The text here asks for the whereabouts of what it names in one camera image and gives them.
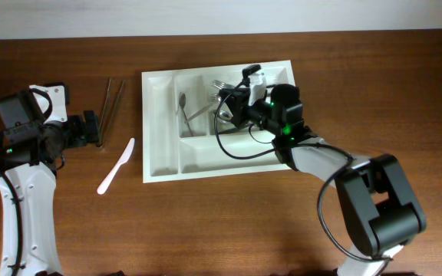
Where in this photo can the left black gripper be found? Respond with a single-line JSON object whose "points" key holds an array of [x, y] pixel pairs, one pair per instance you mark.
{"points": [[80, 135]]}

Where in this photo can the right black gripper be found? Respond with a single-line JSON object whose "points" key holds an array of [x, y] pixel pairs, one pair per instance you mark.
{"points": [[238, 100]]}

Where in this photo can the metal kitchen tongs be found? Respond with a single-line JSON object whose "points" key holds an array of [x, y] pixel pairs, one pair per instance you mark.
{"points": [[108, 110]]}

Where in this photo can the silver fork dark handle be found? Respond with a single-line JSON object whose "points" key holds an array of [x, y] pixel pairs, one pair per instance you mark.
{"points": [[218, 84]]}

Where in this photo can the white plastic knife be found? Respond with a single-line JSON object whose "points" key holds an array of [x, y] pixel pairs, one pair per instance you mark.
{"points": [[125, 156]]}

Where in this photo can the small silver teaspoon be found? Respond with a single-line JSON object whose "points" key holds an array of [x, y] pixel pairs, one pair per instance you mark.
{"points": [[182, 103], [196, 114]]}

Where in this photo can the large silver spoon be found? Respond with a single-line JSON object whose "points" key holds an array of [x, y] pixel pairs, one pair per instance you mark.
{"points": [[223, 116], [235, 130]]}

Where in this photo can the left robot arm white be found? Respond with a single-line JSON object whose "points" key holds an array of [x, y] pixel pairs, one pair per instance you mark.
{"points": [[37, 130]]}

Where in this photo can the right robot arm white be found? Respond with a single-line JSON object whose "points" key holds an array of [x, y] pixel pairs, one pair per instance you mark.
{"points": [[380, 210]]}

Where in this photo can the white cutlery tray organizer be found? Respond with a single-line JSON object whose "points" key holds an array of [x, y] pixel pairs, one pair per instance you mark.
{"points": [[170, 153]]}

